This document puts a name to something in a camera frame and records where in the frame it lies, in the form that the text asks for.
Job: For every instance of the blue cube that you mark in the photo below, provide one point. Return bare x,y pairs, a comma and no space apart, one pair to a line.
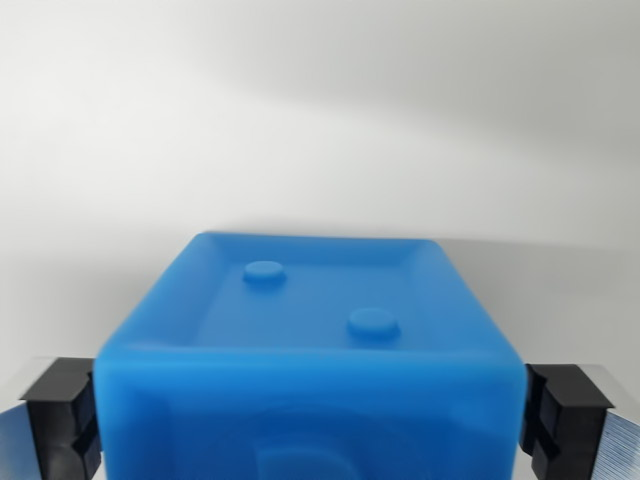
310,380

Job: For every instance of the black-padded silver gripper right finger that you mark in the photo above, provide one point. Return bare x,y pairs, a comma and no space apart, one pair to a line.
570,425

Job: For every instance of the black-padded silver gripper left finger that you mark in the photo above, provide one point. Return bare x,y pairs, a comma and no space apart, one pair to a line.
50,420

